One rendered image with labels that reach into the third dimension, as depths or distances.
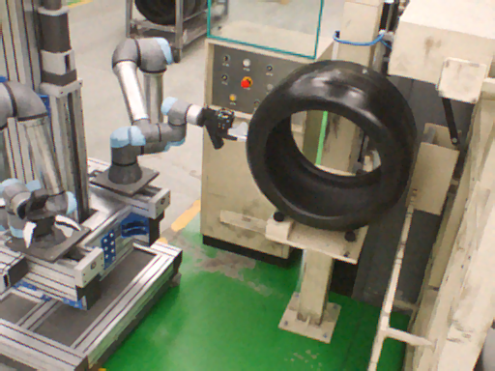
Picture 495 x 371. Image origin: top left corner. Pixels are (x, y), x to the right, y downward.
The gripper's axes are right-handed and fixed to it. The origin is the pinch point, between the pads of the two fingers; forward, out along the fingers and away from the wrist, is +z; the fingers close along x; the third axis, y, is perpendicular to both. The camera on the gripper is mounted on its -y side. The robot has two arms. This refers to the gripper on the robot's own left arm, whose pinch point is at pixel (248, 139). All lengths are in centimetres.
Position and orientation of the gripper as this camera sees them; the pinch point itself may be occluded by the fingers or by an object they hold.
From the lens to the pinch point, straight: 207.1
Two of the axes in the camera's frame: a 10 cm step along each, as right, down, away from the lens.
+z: 9.3, 3.4, -1.4
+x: 2.8, -4.5, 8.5
